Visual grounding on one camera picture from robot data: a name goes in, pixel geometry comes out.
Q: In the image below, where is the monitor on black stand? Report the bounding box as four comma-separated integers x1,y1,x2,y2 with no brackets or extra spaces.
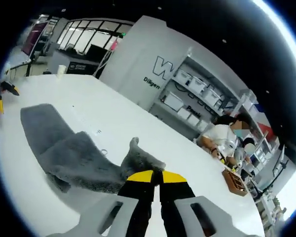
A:
272,145,289,178

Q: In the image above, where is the monitor with purple screen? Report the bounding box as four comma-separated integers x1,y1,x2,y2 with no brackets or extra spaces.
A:
21,21,50,56

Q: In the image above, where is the black cabinet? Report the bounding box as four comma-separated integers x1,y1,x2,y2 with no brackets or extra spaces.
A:
66,57,101,75

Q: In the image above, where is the wooden tray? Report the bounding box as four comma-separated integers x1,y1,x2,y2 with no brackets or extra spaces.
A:
222,169,249,198

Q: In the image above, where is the white side desk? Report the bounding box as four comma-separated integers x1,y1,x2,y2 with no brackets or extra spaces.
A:
7,55,34,77

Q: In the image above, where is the grey fluffy towel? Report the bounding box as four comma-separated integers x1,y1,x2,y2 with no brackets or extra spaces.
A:
20,103,167,194

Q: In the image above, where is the black screen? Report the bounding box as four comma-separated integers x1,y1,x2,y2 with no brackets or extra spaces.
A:
86,43,109,59

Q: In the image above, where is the group of white storage boxes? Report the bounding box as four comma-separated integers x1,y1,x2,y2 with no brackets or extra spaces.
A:
160,69,224,131

